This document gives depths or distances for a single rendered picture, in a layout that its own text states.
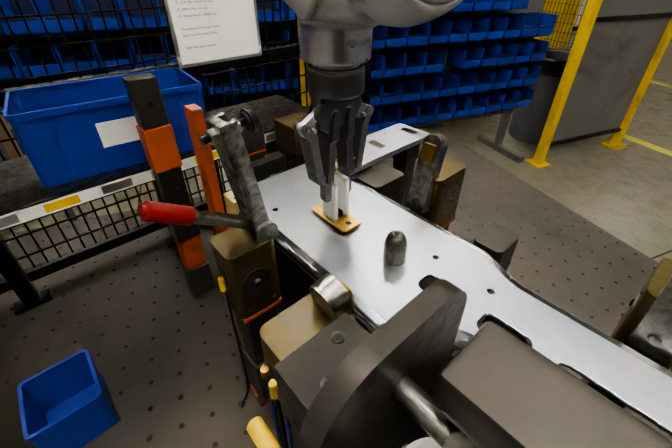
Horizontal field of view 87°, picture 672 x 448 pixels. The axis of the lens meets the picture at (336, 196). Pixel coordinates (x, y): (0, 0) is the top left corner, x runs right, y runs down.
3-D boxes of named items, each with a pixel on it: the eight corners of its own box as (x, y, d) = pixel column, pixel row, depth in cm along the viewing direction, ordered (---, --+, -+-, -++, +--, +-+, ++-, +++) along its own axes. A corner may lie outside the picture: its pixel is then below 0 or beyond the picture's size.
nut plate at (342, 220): (362, 223, 57) (362, 217, 56) (344, 233, 55) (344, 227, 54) (328, 201, 62) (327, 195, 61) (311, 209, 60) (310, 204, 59)
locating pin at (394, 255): (408, 267, 51) (414, 231, 48) (394, 278, 50) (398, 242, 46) (391, 255, 53) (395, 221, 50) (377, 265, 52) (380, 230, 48)
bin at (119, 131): (215, 144, 75) (202, 83, 68) (41, 190, 60) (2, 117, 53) (190, 121, 87) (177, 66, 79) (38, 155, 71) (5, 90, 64)
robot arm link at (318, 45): (390, 12, 41) (386, 65, 45) (338, 6, 47) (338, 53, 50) (332, 19, 36) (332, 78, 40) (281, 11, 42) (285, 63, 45)
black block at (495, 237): (489, 337, 74) (531, 227, 58) (463, 367, 69) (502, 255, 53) (466, 321, 77) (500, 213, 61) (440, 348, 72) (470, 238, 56)
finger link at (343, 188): (333, 171, 55) (336, 170, 56) (333, 207, 59) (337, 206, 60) (346, 179, 54) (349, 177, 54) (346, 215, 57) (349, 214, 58)
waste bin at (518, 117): (573, 141, 322) (607, 57, 282) (531, 150, 307) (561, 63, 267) (529, 122, 361) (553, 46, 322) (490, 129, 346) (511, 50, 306)
